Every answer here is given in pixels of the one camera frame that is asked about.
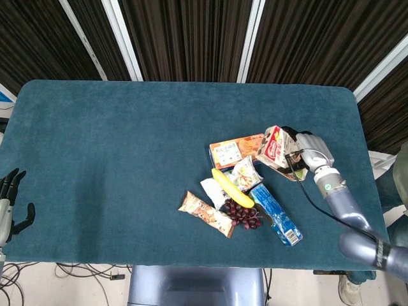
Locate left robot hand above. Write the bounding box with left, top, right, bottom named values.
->
left=0, top=168, right=36, bottom=246

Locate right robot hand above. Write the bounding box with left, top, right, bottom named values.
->
left=282, top=126, right=335, bottom=175

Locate red white snack carton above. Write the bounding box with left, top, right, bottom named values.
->
left=254, top=125, right=309, bottom=182

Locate orange cracker box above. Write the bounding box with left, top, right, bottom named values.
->
left=209, top=133, right=265, bottom=169

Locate white yellow snack bag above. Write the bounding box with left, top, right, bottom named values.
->
left=231, top=155, right=265, bottom=192

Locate blue sandwich cookie pack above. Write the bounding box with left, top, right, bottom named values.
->
left=248, top=184, right=303, bottom=247

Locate yellow banana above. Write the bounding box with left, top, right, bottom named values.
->
left=211, top=168, right=256, bottom=208

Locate dark red grape bunch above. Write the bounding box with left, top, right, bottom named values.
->
left=224, top=199, right=264, bottom=230

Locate white packet black script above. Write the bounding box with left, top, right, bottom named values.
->
left=200, top=177, right=231, bottom=210

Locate white blue panel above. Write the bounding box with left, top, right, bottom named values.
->
left=0, top=83, right=17, bottom=110

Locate teal velvet tablecloth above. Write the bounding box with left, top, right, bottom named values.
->
left=0, top=79, right=391, bottom=272

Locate beige nut bar wrapper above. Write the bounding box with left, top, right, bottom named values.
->
left=177, top=191, right=235, bottom=238

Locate white sneaker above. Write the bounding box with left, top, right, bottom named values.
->
left=337, top=273, right=363, bottom=306

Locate blue grey robot torso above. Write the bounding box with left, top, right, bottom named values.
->
left=127, top=265, right=267, bottom=306

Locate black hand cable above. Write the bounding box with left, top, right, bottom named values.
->
left=284, top=152, right=377, bottom=240

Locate black floor cable bundle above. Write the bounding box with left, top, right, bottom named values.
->
left=0, top=261, right=31, bottom=306

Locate white partition post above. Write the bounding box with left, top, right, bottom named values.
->
left=59, top=0, right=108, bottom=81
left=353, top=31, right=408, bottom=103
left=101, top=0, right=143, bottom=82
left=236, top=0, right=266, bottom=84

